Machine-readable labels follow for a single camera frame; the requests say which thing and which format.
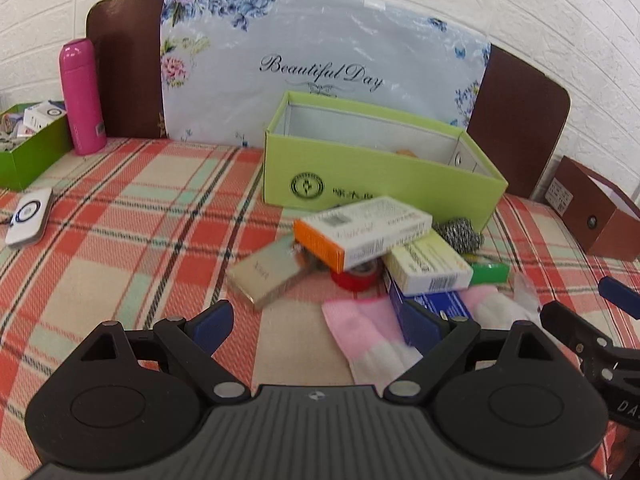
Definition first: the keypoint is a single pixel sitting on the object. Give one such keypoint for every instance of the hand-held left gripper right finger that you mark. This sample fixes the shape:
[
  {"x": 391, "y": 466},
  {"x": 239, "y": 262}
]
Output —
[{"x": 420, "y": 325}]

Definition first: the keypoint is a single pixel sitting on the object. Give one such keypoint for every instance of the pink thermos bottle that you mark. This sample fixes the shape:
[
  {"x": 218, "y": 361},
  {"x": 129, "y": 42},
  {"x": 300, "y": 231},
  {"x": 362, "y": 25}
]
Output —
[{"x": 80, "y": 95}]

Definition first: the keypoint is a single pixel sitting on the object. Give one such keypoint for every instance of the red tape roll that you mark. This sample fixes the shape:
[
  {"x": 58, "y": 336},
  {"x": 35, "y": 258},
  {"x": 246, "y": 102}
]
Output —
[{"x": 355, "y": 280}]

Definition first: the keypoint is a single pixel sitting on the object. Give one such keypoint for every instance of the dark blue box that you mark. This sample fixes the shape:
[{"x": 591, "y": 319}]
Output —
[{"x": 450, "y": 302}]

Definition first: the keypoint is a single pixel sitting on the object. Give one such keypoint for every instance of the yellow-green medicine box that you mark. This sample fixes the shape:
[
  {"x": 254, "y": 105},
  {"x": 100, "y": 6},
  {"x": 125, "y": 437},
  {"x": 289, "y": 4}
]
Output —
[{"x": 430, "y": 265}]

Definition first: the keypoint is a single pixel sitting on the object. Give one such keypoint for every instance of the small white box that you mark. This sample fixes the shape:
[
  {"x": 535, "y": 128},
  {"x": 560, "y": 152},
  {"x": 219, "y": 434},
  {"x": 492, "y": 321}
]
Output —
[{"x": 45, "y": 112}]

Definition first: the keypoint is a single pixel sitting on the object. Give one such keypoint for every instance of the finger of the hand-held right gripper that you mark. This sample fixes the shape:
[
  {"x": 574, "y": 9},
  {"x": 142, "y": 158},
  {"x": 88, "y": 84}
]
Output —
[
  {"x": 622, "y": 297},
  {"x": 565, "y": 320}
]

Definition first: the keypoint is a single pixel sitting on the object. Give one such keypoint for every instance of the pink and white cloth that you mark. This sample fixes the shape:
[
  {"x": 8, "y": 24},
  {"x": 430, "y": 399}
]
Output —
[
  {"x": 500, "y": 307},
  {"x": 365, "y": 330}
]

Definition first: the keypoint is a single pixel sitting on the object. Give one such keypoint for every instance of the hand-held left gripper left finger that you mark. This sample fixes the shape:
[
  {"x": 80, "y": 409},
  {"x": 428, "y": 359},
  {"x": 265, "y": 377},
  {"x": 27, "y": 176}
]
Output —
[{"x": 215, "y": 321}]

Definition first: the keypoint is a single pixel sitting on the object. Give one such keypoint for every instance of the steel wool scourer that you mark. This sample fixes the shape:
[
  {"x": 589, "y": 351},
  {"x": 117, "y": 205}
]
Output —
[{"x": 460, "y": 235}]

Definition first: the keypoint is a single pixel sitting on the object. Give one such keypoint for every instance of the orange and white medicine box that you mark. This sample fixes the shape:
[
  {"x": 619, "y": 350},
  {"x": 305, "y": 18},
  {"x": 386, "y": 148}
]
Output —
[{"x": 360, "y": 232}]

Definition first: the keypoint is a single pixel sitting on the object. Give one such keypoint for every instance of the plaid bed sheet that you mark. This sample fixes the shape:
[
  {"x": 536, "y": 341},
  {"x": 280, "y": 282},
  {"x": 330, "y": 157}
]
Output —
[{"x": 150, "y": 200}]

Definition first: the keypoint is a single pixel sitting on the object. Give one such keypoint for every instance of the white pocket router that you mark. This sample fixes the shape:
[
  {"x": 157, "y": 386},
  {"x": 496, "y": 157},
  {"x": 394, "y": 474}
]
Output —
[{"x": 30, "y": 215}]

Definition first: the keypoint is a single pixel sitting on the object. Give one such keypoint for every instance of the floral plastic bedding bag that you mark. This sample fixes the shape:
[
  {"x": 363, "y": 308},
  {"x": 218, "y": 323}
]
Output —
[{"x": 325, "y": 35}]

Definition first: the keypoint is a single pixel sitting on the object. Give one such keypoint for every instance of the lime green cardboard box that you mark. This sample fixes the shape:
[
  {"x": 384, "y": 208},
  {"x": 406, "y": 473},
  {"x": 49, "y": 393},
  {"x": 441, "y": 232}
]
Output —
[{"x": 380, "y": 180}]

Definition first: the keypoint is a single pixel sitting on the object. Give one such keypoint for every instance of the brown cardboard box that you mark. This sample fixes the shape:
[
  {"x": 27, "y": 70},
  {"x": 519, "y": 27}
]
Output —
[{"x": 580, "y": 210}]

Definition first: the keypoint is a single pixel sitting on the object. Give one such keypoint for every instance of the dark green cardboard box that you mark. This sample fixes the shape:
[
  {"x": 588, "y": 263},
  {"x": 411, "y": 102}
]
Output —
[{"x": 35, "y": 160}]

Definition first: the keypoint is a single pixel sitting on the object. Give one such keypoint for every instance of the gold flat box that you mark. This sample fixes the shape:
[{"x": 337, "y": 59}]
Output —
[{"x": 265, "y": 272}]

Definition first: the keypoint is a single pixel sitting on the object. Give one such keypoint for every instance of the brown wooden headboard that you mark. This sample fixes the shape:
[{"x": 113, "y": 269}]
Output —
[{"x": 120, "y": 60}]

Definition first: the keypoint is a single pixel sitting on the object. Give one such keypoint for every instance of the green floral box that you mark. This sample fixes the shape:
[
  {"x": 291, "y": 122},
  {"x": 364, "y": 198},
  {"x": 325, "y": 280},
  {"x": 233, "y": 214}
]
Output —
[{"x": 492, "y": 274}]

